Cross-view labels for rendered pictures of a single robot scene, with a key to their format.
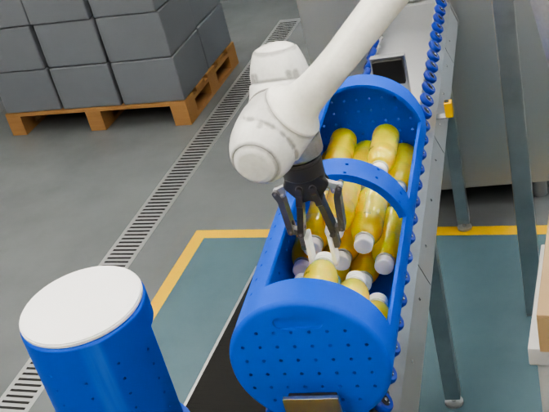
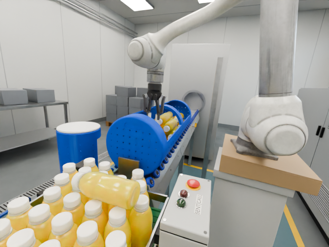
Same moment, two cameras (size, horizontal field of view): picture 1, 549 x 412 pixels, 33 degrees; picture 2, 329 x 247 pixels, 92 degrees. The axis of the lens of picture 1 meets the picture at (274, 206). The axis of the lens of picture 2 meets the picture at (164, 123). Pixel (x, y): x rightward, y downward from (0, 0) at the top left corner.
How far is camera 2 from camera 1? 0.97 m
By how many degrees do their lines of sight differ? 16
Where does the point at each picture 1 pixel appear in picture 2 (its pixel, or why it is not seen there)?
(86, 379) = (67, 146)
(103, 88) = not seen: hidden behind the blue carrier
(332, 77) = (173, 28)
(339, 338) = (146, 137)
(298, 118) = (156, 40)
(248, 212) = not seen: hidden behind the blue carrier
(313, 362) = (134, 146)
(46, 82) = (115, 117)
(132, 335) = (88, 137)
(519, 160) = (207, 145)
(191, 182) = not seen: hidden behind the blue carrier
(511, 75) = (211, 124)
